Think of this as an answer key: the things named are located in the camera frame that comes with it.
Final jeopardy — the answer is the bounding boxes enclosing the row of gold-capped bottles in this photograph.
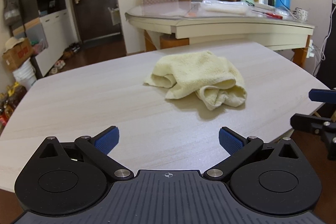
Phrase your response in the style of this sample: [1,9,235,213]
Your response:
[0,82,27,130]

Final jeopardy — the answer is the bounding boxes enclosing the tall black appliance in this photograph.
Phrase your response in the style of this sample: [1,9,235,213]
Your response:
[315,0,336,88]

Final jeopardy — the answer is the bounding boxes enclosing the red-handled tool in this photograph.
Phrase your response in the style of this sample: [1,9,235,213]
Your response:
[252,10,283,20]

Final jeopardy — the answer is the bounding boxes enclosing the white patterned mug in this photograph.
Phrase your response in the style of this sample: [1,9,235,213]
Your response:
[296,7,308,21]

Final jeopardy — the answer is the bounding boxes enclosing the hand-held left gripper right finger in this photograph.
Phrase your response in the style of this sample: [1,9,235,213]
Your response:
[203,127,298,181]

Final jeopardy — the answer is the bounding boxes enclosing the white plastic bucket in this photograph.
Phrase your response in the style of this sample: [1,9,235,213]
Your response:
[13,59,37,88]

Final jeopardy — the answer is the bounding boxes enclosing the cream glass-topped dining table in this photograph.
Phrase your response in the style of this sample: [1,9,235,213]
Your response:
[125,0,315,67]

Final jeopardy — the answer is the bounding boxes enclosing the clear plastic bag white roll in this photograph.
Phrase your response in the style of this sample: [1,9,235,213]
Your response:
[201,0,249,15]

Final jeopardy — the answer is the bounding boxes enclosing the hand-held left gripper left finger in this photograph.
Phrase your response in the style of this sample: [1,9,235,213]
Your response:
[39,126,133,180]

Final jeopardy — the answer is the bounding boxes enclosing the grey hanging bag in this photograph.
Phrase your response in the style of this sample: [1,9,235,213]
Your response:
[3,0,20,26]

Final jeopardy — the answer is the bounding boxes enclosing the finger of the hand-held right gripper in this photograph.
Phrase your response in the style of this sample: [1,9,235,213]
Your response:
[309,89,336,104]
[290,113,336,160]

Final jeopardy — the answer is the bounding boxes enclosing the dark shoes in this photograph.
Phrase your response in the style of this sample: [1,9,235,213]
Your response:
[64,43,82,59]

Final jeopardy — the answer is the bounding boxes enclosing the white cable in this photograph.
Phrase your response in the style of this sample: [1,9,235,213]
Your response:
[314,30,332,75]

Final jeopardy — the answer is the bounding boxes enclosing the pale yellow towel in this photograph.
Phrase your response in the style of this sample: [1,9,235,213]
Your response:
[143,50,248,111]

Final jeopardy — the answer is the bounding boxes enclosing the white wall rack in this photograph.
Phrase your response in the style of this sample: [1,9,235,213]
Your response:
[108,5,120,25]

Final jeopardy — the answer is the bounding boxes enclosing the cardboard box with red print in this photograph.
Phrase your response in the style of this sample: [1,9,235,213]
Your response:
[2,39,33,71]

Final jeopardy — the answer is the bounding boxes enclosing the white slippers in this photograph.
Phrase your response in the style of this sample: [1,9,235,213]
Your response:
[49,60,66,75]

